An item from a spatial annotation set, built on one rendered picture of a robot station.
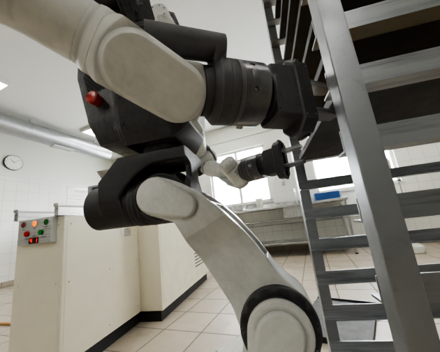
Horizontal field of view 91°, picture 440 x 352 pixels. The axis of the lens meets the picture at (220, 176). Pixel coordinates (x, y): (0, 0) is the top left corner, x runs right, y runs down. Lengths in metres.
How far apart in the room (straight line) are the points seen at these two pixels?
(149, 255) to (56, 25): 1.83
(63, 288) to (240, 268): 1.20
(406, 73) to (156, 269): 1.88
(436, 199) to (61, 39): 0.43
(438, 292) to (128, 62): 0.40
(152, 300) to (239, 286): 1.60
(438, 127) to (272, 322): 0.36
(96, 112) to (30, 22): 0.35
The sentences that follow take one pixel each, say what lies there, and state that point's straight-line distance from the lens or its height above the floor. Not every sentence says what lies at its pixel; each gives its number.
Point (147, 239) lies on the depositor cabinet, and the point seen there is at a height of 0.63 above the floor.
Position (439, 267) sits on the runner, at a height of 0.52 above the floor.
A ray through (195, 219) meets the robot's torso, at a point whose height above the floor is 0.71.
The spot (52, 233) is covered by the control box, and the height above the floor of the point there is 0.74.
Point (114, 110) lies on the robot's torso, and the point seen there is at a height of 0.99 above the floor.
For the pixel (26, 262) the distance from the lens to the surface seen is 1.70.
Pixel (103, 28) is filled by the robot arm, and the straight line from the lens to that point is 0.26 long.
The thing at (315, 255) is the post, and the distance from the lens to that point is 0.74.
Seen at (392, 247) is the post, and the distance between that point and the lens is 0.30.
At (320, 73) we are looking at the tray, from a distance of 0.49.
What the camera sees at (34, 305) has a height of 0.38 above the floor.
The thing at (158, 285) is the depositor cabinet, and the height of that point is 0.27.
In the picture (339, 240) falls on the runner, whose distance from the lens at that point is 0.75.
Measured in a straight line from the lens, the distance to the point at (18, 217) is 1.73.
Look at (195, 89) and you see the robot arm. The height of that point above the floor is 0.84.
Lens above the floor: 0.70
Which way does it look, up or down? 12 degrees up
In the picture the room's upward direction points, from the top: 7 degrees counter-clockwise
